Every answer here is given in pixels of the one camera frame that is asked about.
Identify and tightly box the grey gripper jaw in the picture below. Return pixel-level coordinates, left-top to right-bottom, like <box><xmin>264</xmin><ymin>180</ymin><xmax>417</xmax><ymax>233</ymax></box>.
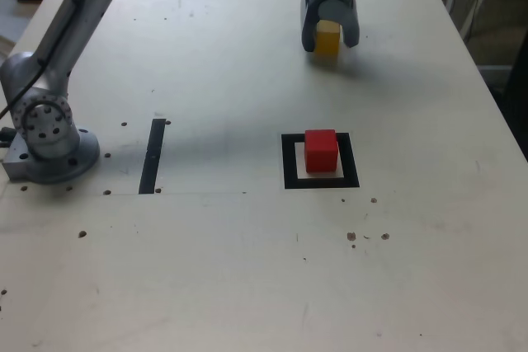
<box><xmin>300</xmin><ymin>0</ymin><xmax>323</xmax><ymax>54</ymax></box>
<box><xmin>320</xmin><ymin>0</ymin><xmax>361</xmax><ymax>49</ymax></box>

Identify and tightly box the yellow cube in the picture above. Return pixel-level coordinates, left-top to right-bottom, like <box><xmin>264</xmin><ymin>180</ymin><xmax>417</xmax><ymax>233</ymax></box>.
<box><xmin>313</xmin><ymin>19</ymin><xmax>342</xmax><ymax>67</ymax></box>

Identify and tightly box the red cube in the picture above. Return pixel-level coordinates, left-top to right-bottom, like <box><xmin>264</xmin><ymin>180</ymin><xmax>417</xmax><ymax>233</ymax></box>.
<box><xmin>304</xmin><ymin>129</ymin><xmax>341</xmax><ymax>174</ymax></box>

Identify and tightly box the black tape square outline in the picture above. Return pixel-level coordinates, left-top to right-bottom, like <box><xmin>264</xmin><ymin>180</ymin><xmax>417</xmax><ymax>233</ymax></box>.
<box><xmin>280</xmin><ymin>132</ymin><xmax>361</xmax><ymax>190</ymax></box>

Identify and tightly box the dark furniture piece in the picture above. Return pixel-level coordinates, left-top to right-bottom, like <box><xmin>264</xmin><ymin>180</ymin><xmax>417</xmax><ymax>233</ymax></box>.
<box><xmin>505</xmin><ymin>38</ymin><xmax>528</xmax><ymax>130</ymax></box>

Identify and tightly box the black tape strip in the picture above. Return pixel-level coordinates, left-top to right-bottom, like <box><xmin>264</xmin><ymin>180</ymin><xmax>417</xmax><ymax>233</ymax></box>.
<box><xmin>138</xmin><ymin>118</ymin><xmax>167</xmax><ymax>195</ymax></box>

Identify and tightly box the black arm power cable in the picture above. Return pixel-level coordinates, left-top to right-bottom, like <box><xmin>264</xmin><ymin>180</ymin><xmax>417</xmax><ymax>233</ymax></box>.
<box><xmin>0</xmin><ymin>54</ymin><xmax>49</xmax><ymax>149</ymax></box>

